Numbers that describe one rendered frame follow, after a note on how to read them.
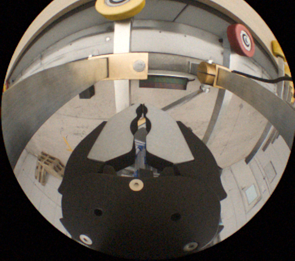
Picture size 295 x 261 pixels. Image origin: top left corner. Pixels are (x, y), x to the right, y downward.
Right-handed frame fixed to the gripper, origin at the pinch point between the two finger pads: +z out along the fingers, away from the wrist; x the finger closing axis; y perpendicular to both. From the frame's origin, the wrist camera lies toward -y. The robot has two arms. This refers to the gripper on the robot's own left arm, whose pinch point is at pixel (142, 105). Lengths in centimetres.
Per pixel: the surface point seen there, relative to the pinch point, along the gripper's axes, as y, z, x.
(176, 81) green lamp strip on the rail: 2.9, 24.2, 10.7
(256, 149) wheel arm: 17.7, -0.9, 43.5
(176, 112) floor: 57, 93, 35
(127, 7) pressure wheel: -13.8, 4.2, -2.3
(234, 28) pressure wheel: -14.8, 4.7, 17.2
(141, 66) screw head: -3.5, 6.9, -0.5
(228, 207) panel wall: 249, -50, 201
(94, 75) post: -3.4, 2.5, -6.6
